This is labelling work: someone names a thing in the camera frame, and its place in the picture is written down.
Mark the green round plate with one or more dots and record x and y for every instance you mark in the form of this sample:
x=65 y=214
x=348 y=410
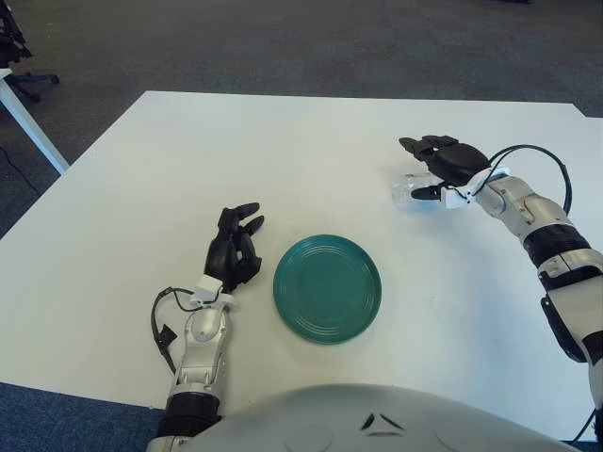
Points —
x=327 y=292

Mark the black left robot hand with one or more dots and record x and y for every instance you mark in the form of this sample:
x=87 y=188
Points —
x=219 y=259

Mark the white table leg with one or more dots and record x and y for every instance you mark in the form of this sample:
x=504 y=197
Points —
x=33 y=127

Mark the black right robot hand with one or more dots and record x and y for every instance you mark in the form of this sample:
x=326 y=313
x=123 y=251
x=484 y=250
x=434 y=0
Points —
x=459 y=162

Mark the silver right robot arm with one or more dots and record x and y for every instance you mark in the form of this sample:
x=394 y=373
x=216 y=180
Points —
x=523 y=207

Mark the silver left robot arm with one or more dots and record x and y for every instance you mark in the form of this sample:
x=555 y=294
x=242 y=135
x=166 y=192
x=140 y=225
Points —
x=202 y=329

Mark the grey robot torso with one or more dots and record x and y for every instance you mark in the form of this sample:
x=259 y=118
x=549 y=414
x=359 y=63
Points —
x=306 y=419

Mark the clear bottle with blue cap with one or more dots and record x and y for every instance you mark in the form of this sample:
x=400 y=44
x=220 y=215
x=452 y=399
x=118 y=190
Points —
x=402 y=193

